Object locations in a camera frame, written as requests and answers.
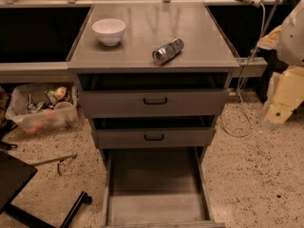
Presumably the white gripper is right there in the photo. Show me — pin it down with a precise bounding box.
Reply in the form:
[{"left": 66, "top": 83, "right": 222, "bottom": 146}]
[{"left": 257, "top": 0, "right": 304, "bottom": 128}]

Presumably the silver redbull can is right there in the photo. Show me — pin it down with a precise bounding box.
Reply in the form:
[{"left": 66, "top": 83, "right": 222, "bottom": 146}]
[{"left": 152, "top": 37, "right": 184, "bottom": 66}]

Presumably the grey metal drawer cabinet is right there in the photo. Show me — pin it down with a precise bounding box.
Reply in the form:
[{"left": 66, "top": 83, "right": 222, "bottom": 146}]
[{"left": 68, "top": 2, "right": 238, "bottom": 157}]

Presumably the grey top drawer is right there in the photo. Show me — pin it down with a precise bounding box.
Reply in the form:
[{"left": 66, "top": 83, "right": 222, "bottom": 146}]
[{"left": 78, "top": 73, "right": 228, "bottom": 118}]

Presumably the grey drawer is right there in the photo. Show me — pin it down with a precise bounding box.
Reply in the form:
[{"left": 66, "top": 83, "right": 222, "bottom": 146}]
[
  {"left": 102, "top": 147, "right": 226, "bottom": 228},
  {"left": 93, "top": 115, "right": 215, "bottom": 149},
  {"left": 78, "top": 73, "right": 228, "bottom": 118}
]

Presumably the grey bottom drawer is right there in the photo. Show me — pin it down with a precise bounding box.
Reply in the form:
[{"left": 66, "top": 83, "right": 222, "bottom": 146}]
[{"left": 102, "top": 147, "right": 226, "bottom": 228}]

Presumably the grey middle drawer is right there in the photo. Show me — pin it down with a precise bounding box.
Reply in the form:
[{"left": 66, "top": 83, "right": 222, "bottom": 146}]
[{"left": 93, "top": 115, "right": 215, "bottom": 149}]

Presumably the white ceramic bowl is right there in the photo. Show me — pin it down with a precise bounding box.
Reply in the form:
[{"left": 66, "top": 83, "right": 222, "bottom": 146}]
[{"left": 92, "top": 19, "right": 126, "bottom": 46}]

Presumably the metal rod on floor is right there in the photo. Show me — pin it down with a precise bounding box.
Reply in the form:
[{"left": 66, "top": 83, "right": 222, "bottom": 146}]
[{"left": 29, "top": 154, "right": 77, "bottom": 176}]

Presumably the clear plastic storage bin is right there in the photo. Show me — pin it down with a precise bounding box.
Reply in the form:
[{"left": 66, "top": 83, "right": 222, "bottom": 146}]
[{"left": 6, "top": 83, "right": 78, "bottom": 134}]

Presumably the black chair base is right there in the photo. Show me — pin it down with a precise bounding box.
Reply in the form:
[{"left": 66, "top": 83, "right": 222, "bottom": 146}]
[{"left": 0, "top": 152, "right": 92, "bottom": 228}]

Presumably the white power cable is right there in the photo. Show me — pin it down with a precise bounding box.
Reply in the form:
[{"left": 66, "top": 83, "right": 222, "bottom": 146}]
[{"left": 220, "top": 0, "right": 289, "bottom": 139}]

